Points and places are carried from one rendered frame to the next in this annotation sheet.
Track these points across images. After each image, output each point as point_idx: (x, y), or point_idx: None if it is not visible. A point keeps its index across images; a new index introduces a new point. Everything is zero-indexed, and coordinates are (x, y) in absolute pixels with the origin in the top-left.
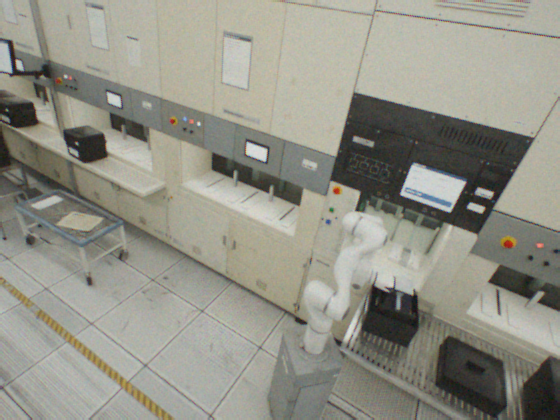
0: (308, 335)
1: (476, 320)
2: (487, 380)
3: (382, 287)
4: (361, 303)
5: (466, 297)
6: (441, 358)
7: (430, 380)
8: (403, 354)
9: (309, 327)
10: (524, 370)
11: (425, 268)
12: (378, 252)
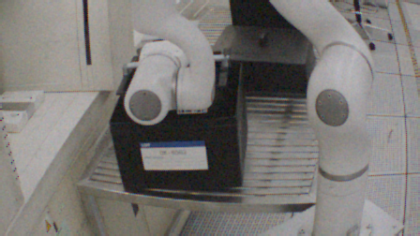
0: (362, 195)
1: (142, 44)
2: (279, 36)
3: (187, 58)
4: (145, 194)
5: (127, 21)
6: (254, 81)
7: (302, 101)
8: (268, 129)
9: (362, 176)
10: (205, 34)
11: (40, 82)
12: (7, 137)
